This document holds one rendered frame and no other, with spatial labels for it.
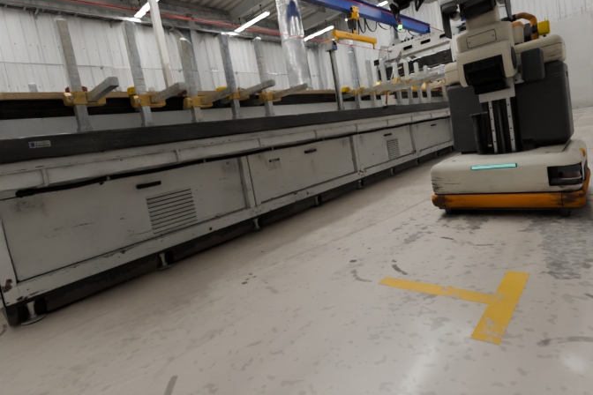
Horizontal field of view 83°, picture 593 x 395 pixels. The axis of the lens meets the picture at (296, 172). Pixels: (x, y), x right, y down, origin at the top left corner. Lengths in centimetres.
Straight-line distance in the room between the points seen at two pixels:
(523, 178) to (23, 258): 212
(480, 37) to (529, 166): 63
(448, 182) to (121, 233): 163
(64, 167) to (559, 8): 1145
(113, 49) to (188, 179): 797
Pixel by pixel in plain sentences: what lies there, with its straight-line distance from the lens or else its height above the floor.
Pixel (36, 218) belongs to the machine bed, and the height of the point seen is 40.
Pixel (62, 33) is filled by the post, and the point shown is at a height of 107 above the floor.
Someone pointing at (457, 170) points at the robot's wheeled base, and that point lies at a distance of 186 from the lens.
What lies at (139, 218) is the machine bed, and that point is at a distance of 186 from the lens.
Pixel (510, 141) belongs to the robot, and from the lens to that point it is 209.
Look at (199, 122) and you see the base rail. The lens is 173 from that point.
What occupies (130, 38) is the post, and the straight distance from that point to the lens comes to 172.
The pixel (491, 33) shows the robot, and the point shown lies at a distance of 189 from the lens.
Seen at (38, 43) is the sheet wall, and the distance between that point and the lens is 936.
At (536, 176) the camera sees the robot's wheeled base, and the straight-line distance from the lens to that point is 180.
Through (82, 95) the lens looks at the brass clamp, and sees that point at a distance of 157.
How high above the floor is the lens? 52
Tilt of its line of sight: 5 degrees down
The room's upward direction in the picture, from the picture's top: 10 degrees counter-clockwise
